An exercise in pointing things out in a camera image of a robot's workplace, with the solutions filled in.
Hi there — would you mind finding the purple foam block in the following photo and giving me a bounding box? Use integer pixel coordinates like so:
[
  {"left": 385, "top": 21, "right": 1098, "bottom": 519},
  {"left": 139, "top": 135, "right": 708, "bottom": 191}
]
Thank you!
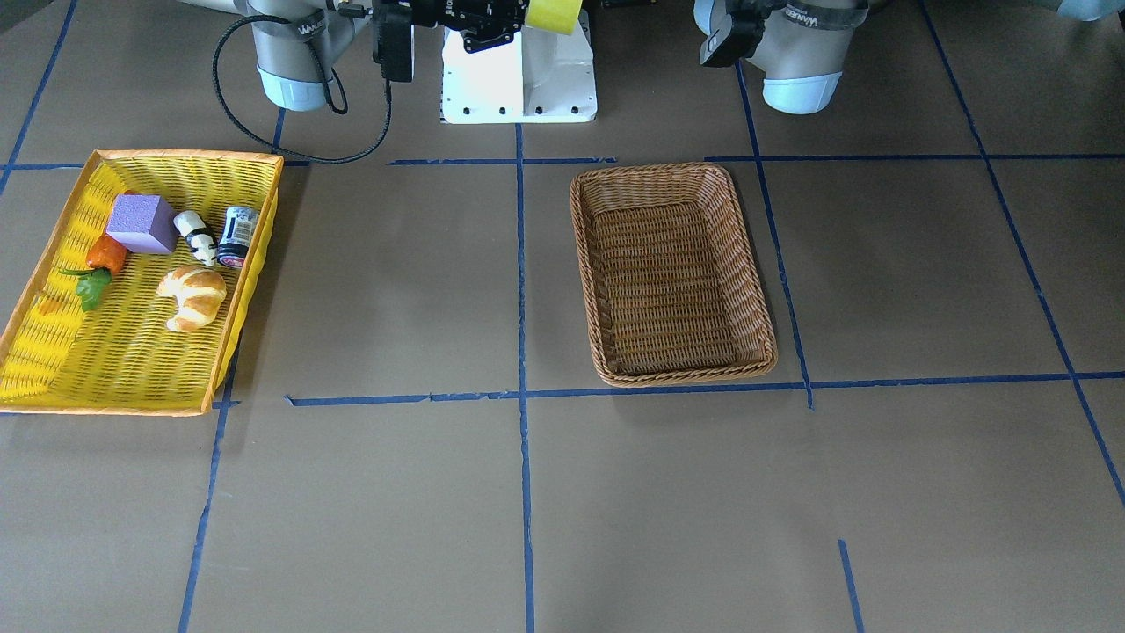
[{"left": 104, "top": 193, "right": 180, "bottom": 255}]

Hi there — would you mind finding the brown wicker basket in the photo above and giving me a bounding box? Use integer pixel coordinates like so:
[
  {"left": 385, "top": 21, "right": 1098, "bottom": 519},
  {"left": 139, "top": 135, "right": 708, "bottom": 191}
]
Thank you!
[{"left": 568, "top": 162, "right": 777, "bottom": 388}]

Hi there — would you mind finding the small dark can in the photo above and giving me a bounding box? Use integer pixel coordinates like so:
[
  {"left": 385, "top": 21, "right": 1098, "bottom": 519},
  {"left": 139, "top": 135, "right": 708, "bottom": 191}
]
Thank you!
[{"left": 217, "top": 206, "right": 258, "bottom": 269}]

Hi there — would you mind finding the yellow tape roll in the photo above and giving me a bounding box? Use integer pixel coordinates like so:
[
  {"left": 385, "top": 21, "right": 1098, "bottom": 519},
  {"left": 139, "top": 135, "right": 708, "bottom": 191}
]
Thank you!
[{"left": 524, "top": 0, "right": 583, "bottom": 35}]

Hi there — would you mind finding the toy croissant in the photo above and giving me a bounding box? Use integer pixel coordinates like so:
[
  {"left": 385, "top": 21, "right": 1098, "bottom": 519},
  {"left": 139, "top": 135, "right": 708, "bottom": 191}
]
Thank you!
[{"left": 156, "top": 265, "right": 228, "bottom": 333}]

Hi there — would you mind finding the toy carrot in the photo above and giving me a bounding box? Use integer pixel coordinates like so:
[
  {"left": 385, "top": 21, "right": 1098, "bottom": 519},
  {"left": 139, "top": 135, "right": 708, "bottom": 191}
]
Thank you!
[{"left": 60, "top": 234, "right": 128, "bottom": 313}]

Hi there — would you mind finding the yellow plastic basket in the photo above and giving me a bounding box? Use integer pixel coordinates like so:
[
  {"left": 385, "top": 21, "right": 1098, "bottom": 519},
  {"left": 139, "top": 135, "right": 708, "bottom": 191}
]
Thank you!
[{"left": 1, "top": 150, "right": 284, "bottom": 417}]

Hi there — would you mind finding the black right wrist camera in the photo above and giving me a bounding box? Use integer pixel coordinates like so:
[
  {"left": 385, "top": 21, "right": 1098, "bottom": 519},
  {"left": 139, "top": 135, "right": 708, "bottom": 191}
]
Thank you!
[{"left": 374, "top": 4, "right": 414, "bottom": 83}]

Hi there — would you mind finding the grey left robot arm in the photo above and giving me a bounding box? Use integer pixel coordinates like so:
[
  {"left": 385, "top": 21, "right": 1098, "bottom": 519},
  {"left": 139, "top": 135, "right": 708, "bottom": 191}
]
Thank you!
[{"left": 693, "top": 1, "right": 1122, "bottom": 115}]

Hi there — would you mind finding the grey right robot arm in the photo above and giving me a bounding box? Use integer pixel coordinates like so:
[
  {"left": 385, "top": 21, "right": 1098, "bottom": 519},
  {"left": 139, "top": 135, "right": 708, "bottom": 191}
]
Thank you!
[{"left": 201, "top": 1, "right": 532, "bottom": 112}]

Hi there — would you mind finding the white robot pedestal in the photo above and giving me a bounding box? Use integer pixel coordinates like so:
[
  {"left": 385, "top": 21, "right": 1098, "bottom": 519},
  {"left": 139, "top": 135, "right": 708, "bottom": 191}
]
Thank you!
[{"left": 441, "top": 4, "right": 599, "bottom": 125}]

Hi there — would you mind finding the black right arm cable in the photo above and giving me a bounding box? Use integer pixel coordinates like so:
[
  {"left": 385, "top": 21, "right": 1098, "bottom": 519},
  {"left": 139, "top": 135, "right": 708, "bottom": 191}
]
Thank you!
[{"left": 212, "top": 13, "right": 393, "bottom": 165}]

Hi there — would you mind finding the toy panda figure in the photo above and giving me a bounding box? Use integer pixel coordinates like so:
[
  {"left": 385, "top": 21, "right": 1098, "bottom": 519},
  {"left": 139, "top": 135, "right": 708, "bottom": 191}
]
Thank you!
[{"left": 173, "top": 211, "right": 218, "bottom": 266}]

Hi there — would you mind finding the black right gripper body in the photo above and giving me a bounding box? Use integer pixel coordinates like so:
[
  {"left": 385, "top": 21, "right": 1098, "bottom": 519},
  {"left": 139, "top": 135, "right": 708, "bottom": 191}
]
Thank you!
[{"left": 413, "top": 1, "right": 530, "bottom": 29}]

